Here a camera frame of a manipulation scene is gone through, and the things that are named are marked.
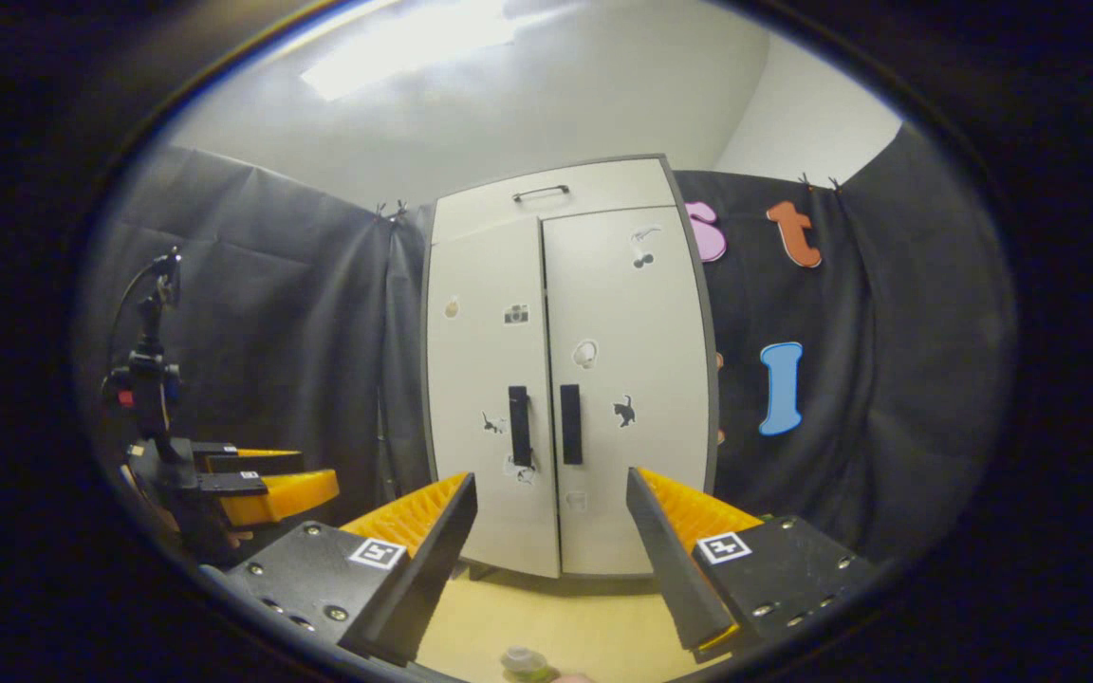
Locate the grey white cabinet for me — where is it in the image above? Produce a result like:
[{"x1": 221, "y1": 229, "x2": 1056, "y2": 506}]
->
[{"x1": 421, "y1": 155, "x2": 721, "y2": 581}]

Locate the green label plastic bottle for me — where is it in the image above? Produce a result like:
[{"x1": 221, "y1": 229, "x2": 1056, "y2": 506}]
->
[{"x1": 499, "y1": 647, "x2": 557, "y2": 683}]

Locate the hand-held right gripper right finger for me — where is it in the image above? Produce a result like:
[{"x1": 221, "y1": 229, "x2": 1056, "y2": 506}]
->
[{"x1": 625, "y1": 467, "x2": 880, "y2": 663}]

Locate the white cabinet door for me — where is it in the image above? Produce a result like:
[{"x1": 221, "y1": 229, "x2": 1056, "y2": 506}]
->
[
  {"x1": 425, "y1": 216, "x2": 562, "y2": 580},
  {"x1": 542, "y1": 206, "x2": 716, "y2": 577}
]

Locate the white cabinet drawer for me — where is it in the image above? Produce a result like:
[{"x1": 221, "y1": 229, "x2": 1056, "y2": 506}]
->
[{"x1": 431, "y1": 157, "x2": 678, "y2": 246}]

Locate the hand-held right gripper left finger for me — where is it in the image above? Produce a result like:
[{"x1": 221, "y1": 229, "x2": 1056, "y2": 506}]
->
[{"x1": 200, "y1": 471, "x2": 479, "y2": 668}]

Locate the ceiling light panel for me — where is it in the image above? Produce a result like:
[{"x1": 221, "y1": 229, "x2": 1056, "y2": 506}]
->
[{"x1": 300, "y1": 0, "x2": 519, "y2": 101}]

